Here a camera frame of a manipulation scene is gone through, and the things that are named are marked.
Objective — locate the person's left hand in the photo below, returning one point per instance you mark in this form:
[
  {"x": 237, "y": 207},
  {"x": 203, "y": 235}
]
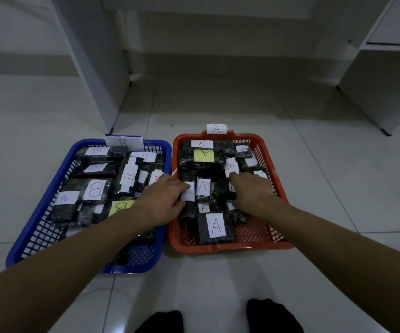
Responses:
[{"x": 161, "y": 204}]

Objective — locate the person's right hand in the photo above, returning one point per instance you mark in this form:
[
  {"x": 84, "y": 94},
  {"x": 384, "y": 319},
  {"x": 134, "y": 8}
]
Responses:
[{"x": 252, "y": 194}]

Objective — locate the red plastic basket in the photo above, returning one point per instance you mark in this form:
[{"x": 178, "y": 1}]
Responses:
[{"x": 220, "y": 249}]

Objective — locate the blue plastic basket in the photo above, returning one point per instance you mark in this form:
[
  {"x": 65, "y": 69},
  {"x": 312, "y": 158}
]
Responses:
[{"x": 141, "y": 268}]

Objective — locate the person's right forearm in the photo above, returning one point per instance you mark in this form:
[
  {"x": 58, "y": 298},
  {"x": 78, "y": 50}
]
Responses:
[{"x": 352, "y": 270}]

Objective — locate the person's left forearm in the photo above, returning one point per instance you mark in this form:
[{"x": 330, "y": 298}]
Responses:
[{"x": 54, "y": 273}]

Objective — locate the person's black trouser leg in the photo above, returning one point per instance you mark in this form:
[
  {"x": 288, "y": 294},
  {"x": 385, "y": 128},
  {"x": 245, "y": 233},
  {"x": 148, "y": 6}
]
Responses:
[
  {"x": 161, "y": 324},
  {"x": 272, "y": 317}
]

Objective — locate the large white paper tag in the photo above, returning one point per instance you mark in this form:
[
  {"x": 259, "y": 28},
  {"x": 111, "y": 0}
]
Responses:
[{"x": 125, "y": 142}]

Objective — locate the small white paper tag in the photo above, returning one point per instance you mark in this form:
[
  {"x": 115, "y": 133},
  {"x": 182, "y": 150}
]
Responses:
[{"x": 216, "y": 128}]

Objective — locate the white desk side panel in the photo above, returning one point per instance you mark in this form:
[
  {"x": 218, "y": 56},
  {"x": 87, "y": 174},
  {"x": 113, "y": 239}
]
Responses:
[
  {"x": 380, "y": 86},
  {"x": 92, "y": 55}
]

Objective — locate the white desk drawer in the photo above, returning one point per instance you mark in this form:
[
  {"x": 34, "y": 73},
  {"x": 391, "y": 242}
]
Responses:
[{"x": 394, "y": 20}]

